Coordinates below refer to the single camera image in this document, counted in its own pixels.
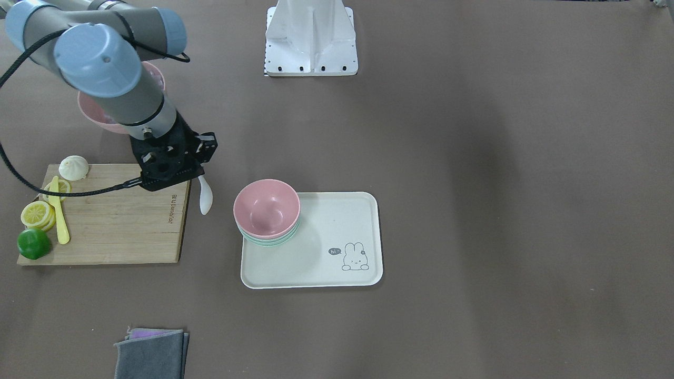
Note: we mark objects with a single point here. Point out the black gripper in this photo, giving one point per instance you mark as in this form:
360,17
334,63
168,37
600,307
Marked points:
207,149

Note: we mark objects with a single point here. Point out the white ceramic spoon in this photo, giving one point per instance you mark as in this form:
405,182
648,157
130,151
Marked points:
206,196

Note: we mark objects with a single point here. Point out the small pink bowl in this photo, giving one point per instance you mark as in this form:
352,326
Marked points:
267,209

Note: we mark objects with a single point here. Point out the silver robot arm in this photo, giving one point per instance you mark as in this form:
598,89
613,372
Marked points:
98,48

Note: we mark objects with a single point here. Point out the large pink ice bowl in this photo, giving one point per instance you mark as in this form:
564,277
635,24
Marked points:
93,112

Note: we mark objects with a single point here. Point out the wooden cutting board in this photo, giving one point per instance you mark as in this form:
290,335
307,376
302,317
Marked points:
130,226

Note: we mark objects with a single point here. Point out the white steamed bun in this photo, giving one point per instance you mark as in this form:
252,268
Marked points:
73,168

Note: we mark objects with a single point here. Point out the lemon slice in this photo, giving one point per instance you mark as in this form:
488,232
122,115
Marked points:
63,187
39,215

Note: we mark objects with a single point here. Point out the stacked green bowls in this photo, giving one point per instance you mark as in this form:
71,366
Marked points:
270,242

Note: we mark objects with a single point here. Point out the yellow plastic knife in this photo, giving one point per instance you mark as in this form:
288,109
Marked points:
63,235

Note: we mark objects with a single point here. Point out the green lime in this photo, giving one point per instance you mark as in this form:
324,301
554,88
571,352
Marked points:
33,243

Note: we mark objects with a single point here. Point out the cream serving tray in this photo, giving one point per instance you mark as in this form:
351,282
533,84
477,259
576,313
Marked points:
337,243

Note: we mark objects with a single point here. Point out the grey folded cloth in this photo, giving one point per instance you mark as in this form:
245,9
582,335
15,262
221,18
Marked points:
152,353

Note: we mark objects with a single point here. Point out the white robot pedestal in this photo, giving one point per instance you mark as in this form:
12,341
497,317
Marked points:
310,38

